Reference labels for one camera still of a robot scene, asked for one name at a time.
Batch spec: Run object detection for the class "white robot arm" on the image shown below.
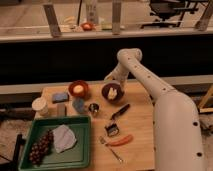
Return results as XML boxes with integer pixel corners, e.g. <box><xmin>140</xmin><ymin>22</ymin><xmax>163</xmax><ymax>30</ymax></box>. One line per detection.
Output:
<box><xmin>106</xmin><ymin>48</ymin><xmax>206</xmax><ymax>171</ymax></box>

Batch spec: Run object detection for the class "red object on shelf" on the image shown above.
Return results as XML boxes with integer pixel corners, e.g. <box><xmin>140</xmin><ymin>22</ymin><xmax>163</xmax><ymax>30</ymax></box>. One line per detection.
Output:
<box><xmin>81</xmin><ymin>22</ymin><xmax>94</xmax><ymax>31</ymax></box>

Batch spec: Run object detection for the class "blue sponge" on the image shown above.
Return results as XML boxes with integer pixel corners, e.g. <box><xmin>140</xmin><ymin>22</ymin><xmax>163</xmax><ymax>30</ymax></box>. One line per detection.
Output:
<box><xmin>52</xmin><ymin>92</ymin><xmax>69</xmax><ymax>103</ymax></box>

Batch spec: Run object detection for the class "purple bowl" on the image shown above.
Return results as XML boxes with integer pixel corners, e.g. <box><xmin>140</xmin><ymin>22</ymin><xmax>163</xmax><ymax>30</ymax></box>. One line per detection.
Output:
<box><xmin>101</xmin><ymin>82</ymin><xmax>124</xmax><ymax>102</ymax></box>

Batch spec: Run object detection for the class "red bowl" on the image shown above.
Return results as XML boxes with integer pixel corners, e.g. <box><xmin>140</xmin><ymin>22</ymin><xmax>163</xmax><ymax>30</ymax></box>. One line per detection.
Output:
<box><xmin>68</xmin><ymin>80</ymin><xmax>89</xmax><ymax>98</ymax></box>

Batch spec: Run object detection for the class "orange carrot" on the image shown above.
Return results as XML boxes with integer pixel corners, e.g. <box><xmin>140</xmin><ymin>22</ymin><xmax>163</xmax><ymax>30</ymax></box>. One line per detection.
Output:
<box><xmin>107</xmin><ymin>135</ymin><xmax>134</xmax><ymax>147</ymax></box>

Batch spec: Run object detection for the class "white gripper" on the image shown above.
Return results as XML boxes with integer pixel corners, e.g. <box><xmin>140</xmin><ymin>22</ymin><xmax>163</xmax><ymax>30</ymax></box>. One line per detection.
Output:
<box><xmin>104</xmin><ymin>63</ymin><xmax>128</xmax><ymax>90</ymax></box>

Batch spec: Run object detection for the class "green plastic tray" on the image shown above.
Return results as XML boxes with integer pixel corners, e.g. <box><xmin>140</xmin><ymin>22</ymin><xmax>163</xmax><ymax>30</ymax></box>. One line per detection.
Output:
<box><xmin>19</xmin><ymin>116</ymin><xmax>91</xmax><ymax>171</ymax></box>

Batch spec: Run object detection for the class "metal fork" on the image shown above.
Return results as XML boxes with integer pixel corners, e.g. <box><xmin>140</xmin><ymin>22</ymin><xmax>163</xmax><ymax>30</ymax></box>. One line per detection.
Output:
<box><xmin>99</xmin><ymin>136</ymin><xmax>124</xmax><ymax>163</ymax></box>

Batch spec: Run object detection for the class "small metal cup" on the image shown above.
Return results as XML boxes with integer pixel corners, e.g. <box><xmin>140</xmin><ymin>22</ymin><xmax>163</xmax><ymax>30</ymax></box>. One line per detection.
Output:
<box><xmin>88</xmin><ymin>103</ymin><xmax>99</xmax><ymax>116</ymax></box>

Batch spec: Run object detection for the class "light blue folded cloth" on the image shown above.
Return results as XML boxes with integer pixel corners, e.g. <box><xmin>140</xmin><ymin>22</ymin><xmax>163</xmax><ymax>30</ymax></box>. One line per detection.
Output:
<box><xmin>53</xmin><ymin>125</ymin><xmax>77</xmax><ymax>153</ymax></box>

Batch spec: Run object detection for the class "yellow ball in bowl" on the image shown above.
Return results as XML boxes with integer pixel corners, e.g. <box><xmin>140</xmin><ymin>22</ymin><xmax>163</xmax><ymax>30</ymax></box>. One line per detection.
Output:
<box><xmin>73</xmin><ymin>85</ymin><xmax>83</xmax><ymax>94</ymax></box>

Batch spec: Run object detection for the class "small wooden block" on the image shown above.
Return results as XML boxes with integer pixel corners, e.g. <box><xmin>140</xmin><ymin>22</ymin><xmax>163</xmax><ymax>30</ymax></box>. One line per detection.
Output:
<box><xmin>57</xmin><ymin>103</ymin><xmax>67</xmax><ymax>116</ymax></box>

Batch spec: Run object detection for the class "black office chair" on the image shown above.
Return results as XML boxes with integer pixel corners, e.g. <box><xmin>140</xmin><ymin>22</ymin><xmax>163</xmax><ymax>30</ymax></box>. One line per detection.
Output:
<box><xmin>141</xmin><ymin>0</ymin><xmax>209</xmax><ymax>28</ymax></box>

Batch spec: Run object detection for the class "dark grapes bunch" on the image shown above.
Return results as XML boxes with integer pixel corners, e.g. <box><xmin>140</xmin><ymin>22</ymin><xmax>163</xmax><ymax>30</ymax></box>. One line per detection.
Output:
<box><xmin>29</xmin><ymin>130</ymin><xmax>53</xmax><ymax>165</ymax></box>

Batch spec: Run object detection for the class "white cup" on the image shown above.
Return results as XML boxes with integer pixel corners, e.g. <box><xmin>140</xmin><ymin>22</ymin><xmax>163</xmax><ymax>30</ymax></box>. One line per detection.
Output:
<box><xmin>32</xmin><ymin>97</ymin><xmax>49</xmax><ymax>117</ymax></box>

